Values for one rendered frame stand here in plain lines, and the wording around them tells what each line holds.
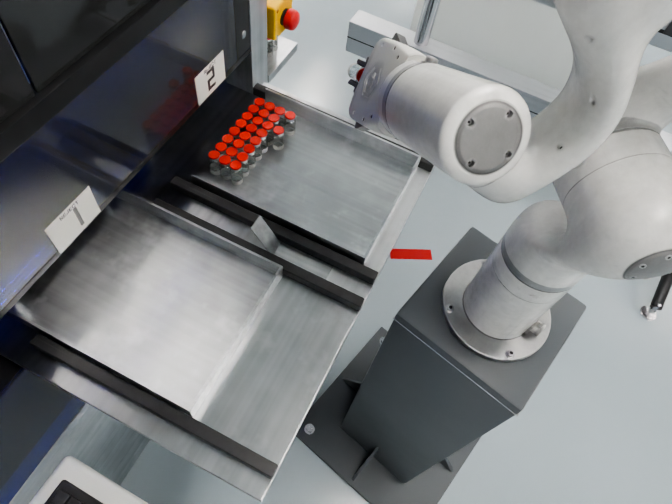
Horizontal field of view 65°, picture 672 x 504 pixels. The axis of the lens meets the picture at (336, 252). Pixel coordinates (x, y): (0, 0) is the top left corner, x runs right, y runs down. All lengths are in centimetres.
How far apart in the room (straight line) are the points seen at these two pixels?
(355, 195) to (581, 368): 127
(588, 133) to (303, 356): 52
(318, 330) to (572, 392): 129
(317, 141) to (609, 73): 69
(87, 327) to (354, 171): 54
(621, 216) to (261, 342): 52
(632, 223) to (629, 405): 152
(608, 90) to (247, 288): 60
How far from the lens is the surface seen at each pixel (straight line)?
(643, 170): 62
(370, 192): 99
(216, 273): 88
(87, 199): 81
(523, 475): 184
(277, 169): 101
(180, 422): 79
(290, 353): 83
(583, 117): 50
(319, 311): 85
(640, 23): 45
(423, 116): 47
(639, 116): 66
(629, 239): 59
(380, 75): 62
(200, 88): 95
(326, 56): 267
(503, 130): 45
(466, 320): 91
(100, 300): 90
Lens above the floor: 166
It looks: 58 degrees down
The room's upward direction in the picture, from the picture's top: 12 degrees clockwise
